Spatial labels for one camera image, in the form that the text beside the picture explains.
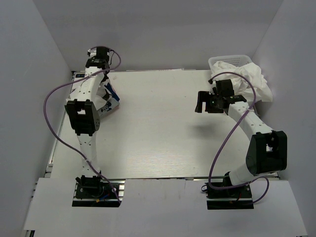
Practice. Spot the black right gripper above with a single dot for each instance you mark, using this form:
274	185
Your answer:
202	97

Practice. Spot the white t-shirt with black print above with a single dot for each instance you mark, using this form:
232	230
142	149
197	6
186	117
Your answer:
92	89

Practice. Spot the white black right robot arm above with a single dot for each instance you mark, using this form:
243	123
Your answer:
267	151

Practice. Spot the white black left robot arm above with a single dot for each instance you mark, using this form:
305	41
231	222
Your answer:
82	108

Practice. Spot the blue mickey print folded t-shirt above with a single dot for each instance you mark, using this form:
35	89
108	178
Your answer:
113	101

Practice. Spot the white plastic laundry basket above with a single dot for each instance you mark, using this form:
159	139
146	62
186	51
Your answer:
238	61

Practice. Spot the white crumpled t-shirt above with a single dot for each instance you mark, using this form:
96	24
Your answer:
243	79

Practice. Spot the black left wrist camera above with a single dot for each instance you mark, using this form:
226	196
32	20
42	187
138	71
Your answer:
95	54

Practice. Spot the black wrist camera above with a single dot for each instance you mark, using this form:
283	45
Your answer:
95	54
224	90

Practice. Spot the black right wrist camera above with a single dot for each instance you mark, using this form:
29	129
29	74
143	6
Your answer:
224	90

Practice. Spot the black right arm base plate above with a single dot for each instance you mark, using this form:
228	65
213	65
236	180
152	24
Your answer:
231	199

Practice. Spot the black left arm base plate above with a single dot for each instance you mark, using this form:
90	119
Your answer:
95	192

